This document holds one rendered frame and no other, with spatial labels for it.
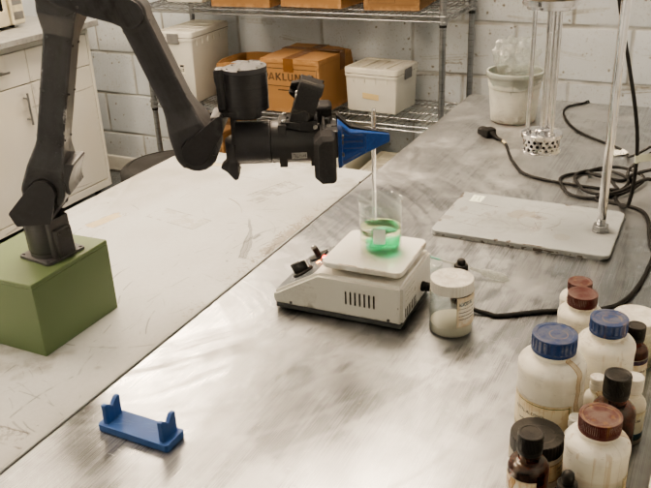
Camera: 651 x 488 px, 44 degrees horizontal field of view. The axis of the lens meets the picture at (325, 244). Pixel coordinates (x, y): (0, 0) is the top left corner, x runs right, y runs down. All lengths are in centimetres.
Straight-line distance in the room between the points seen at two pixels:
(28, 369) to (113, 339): 12
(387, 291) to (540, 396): 30
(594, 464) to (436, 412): 23
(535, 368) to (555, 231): 57
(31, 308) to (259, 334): 30
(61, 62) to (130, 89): 344
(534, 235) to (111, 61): 343
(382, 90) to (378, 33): 39
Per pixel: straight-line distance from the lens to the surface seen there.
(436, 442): 92
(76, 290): 117
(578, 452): 80
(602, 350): 94
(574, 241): 138
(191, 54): 367
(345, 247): 115
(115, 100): 459
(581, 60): 345
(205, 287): 126
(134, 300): 125
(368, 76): 338
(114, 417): 98
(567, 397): 88
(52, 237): 114
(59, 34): 106
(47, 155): 110
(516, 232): 140
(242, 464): 90
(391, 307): 110
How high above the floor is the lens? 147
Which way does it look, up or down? 25 degrees down
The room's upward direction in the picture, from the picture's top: 3 degrees counter-clockwise
